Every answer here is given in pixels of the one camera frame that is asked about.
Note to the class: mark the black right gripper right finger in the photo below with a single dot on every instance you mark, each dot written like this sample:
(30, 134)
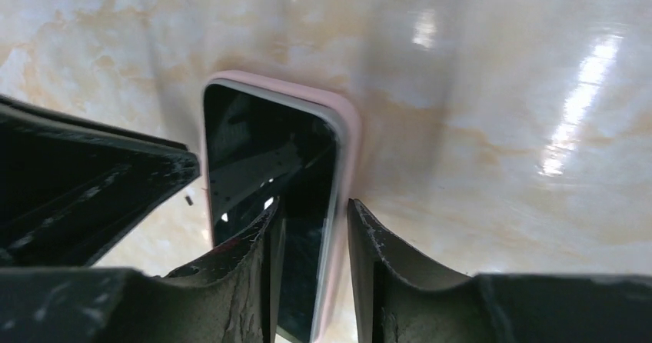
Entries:
(402, 295)

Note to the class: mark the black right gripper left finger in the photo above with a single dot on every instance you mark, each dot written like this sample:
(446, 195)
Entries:
(229, 294)

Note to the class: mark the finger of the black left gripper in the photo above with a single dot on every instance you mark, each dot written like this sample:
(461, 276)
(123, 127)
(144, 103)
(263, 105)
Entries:
(72, 188)

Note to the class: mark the pink phone case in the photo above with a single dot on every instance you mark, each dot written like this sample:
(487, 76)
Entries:
(351, 142)

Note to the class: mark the white-edged black phone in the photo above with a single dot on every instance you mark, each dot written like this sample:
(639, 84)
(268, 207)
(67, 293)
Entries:
(270, 167)

